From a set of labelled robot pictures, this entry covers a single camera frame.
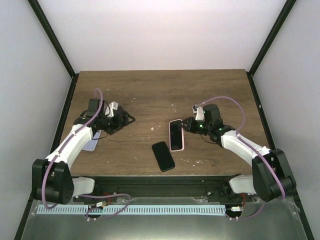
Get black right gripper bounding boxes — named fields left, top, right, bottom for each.
left=179, top=117, right=212, bottom=135

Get pink phone case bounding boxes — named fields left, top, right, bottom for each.
left=168, top=119, right=186, bottom=153

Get lavender phone case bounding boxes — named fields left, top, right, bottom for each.
left=82, top=130, right=102, bottom=152

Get black phone case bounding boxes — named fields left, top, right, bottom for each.
left=151, top=140, right=176, bottom=173

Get black smartphone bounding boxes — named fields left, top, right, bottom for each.
left=152, top=142, right=175, bottom=171

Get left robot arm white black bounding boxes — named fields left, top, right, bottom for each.
left=31, top=98, right=136, bottom=205

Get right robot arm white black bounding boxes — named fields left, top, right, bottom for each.
left=181, top=104, right=297, bottom=202

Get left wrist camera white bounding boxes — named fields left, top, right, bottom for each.
left=105, top=101, right=119, bottom=118

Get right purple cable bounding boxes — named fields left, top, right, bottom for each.
left=198, top=96, right=287, bottom=221

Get purple cable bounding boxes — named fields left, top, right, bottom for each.
left=41, top=87, right=132, bottom=221
left=198, top=96, right=287, bottom=221

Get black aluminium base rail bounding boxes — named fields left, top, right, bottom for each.
left=90, top=175, right=240, bottom=203

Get white slotted cable duct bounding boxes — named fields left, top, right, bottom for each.
left=36, top=204, right=226, bottom=216

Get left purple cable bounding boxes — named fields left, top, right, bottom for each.
left=41, top=87, right=132, bottom=221

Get left black frame post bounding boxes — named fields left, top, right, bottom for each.
left=26, top=0, right=77, bottom=78

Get black frame post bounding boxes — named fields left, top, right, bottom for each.
left=26, top=0, right=77, bottom=78
left=248, top=0, right=298, bottom=75

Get right black frame post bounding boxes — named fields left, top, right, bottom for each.
left=248, top=0, right=298, bottom=75

